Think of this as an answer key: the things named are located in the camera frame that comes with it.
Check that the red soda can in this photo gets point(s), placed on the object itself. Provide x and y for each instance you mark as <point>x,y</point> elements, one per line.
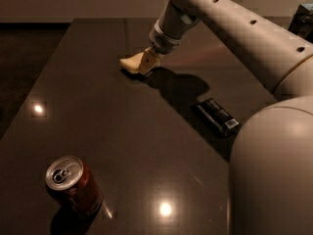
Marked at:
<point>71,183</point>

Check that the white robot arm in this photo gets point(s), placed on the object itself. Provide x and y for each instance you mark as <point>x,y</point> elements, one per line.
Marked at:
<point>271,165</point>

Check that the black snack bar wrapper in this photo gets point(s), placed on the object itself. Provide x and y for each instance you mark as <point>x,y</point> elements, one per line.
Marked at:
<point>216,118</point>

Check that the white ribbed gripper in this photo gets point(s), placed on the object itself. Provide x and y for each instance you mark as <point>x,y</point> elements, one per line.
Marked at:
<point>163,40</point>

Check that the yellow sponge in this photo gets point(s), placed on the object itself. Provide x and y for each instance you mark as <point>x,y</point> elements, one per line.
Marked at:
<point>133,64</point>

